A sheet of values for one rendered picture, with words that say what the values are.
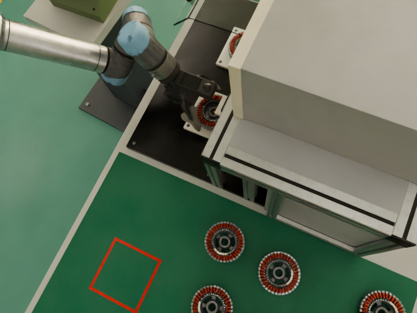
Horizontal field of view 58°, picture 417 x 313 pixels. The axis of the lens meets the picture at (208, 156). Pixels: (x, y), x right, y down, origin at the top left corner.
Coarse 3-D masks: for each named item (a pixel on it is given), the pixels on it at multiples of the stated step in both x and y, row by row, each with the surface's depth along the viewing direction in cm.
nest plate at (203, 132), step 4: (216, 92) 120; (196, 104) 120; (208, 116) 118; (188, 124) 118; (184, 128) 118; (188, 128) 118; (192, 128) 117; (196, 132) 117; (200, 132) 117; (204, 132) 117; (208, 132) 116; (204, 136) 117; (208, 136) 116
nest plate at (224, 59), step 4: (232, 36) 126; (228, 40) 126; (228, 44) 125; (224, 48) 125; (224, 52) 125; (228, 52) 124; (220, 56) 124; (224, 56) 124; (228, 56) 124; (220, 60) 124; (224, 60) 124; (228, 60) 123; (216, 64) 124; (220, 64) 123; (224, 64) 123
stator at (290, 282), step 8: (264, 256) 103; (272, 256) 103; (280, 256) 103; (288, 256) 102; (264, 264) 102; (272, 264) 104; (288, 264) 102; (296, 264) 102; (264, 272) 102; (272, 272) 103; (296, 272) 101; (264, 280) 101; (272, 280) 103; (288, 280) 102; (296, 280) 100; (272, 288) 101; (280, 288) 101; (288, 288) 100
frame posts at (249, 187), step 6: (210, 168) 95; (216, 168) 92; (210, 174) 99; (216, 174) 96; (222, 174) 103; (216, 180) 103; (222, 180) 109; (222, 186) 111; (246, 186) 94; (252, 186) 91; (246, 192) 99; (252, 192) 96; (246, 198) 107; (252, 198) 104
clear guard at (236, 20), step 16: (192, 0) 100; (208, 0) 97; (224, 0) 97; (240, 0) 96; (256, 0) 95; (192, 16) 96; (208, 16) 96; (224, 16) 95; (240, 16) 94; (240, 32) 93
